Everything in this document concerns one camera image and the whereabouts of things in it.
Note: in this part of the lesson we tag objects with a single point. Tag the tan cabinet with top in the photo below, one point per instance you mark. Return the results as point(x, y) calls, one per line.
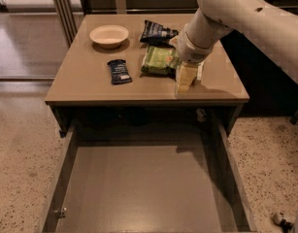
point(84, 78)

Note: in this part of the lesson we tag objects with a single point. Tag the small dark blue snack packet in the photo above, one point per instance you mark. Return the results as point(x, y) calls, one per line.
point(119, 71)

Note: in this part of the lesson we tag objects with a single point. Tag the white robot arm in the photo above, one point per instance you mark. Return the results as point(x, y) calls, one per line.
point(288, 62)

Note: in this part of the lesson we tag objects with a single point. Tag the white paper bowl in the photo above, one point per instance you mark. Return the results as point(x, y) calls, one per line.
point(109, 36)

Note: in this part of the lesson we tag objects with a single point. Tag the metal railing frame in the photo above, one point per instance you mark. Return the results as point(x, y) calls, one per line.
point(266, 26)

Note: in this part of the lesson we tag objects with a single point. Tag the dark blue chip bag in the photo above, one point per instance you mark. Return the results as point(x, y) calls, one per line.
point(156, 34)

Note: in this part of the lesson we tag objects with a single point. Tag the open grey top drawer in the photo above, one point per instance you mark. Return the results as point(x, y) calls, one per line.
point(157, 178)

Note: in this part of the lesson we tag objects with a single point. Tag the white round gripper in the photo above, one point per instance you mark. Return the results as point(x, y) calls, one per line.
point(193, 49)

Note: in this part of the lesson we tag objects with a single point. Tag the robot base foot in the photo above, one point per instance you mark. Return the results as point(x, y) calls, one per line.
point(286, 226)

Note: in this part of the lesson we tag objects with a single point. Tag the dark object at right edge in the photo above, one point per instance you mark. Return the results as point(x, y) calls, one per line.
point(294, 119)

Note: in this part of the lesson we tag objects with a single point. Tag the green jalapeno chip bag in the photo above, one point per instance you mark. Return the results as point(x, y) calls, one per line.
point(165, 62)

